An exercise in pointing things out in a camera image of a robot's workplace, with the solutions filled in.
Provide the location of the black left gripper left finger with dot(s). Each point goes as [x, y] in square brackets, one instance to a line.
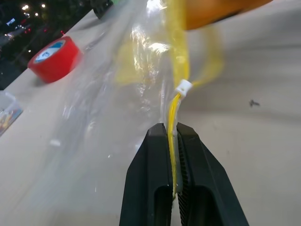
[145, 179]

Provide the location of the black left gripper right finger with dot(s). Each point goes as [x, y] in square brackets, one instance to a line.
[207, 179]

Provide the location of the clear plastic bag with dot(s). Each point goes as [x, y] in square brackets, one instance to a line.
[110, 99]

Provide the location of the orange snack pack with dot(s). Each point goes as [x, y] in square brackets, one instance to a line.
[211, 11]

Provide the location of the red tape roll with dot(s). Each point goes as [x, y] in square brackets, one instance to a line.
[55, 61]

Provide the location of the clear plastic storage box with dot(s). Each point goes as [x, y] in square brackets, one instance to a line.
[7, 113]

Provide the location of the black object with ridges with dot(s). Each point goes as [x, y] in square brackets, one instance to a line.
[101, 7]

